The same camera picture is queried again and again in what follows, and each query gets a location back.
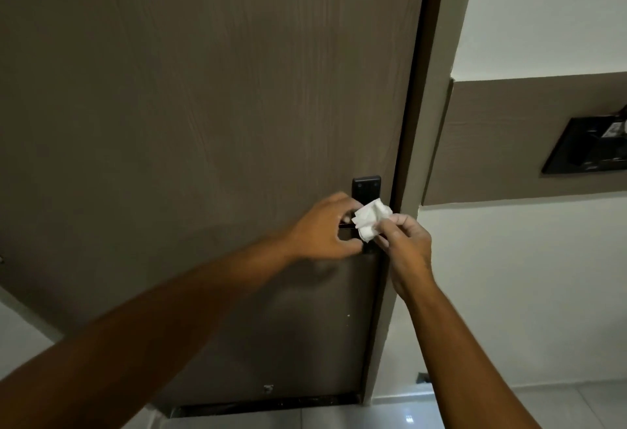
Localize black lock plate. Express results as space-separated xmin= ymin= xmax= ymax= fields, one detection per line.
xmin=338 ymin=175 xmax=383 ymax=254

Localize silver keys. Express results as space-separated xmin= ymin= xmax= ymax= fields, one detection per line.
xmin=604 ymin=105 xmax=627 ymax=140

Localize brown wooden door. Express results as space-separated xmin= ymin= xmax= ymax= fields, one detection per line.
xmin=0 ymin=0 xmax=433 ymax=420

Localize brown wall panel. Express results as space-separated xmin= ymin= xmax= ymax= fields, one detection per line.
xmin=421 ymin=70 xmax=627 ymax=208

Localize white wet wipe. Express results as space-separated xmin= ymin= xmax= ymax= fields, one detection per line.
xmin=351 ymin=199 xmax=394 ymax=243

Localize person's right hand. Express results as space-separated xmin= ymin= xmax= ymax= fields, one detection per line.
xmin=374 ymin=213 xmax=435 ymax=303

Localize person's right forearm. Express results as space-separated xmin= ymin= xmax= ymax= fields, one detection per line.
xmin=403 ymin=275 xmax=543 ymax=429

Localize person's left hand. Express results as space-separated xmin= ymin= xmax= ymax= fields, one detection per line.
xmin=286 ymin=192 xmax=366 ymax=263

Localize person's left forearm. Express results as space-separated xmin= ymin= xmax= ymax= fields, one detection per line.
xmin=0 ymin=241 xmax=300 ymax=429

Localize black switch panel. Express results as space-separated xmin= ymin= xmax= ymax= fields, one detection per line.
xmin=540 ymin=113 xmax=627 ymax=175

